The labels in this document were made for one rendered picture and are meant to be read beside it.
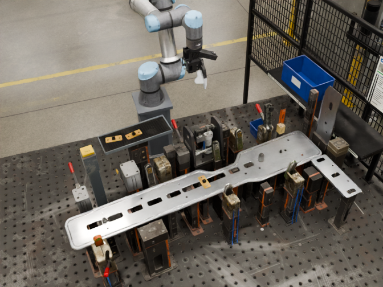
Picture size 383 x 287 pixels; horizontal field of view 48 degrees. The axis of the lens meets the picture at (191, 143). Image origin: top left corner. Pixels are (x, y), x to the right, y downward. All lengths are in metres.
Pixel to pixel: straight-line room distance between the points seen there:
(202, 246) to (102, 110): 2.31
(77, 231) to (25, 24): 4.30
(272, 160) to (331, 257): 0.58
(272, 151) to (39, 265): 1.37
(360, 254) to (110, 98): 2.91
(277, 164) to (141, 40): 3.33
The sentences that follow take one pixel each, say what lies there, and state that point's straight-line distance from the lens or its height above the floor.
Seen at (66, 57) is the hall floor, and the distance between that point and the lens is 5.19.
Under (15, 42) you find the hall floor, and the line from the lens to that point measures 5.71.
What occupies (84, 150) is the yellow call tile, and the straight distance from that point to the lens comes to 2.21.
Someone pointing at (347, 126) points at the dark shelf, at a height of 1.03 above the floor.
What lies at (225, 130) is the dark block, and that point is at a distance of 2.28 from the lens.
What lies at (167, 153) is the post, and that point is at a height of 1.09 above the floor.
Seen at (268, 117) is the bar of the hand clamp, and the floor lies 1.13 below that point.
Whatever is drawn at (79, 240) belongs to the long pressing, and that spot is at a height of 1.00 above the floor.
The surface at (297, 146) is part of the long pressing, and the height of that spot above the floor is 1.00.
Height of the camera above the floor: 2.66
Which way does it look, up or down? 44 degrees down
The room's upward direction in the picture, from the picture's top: 3 degrees counter-clockwise
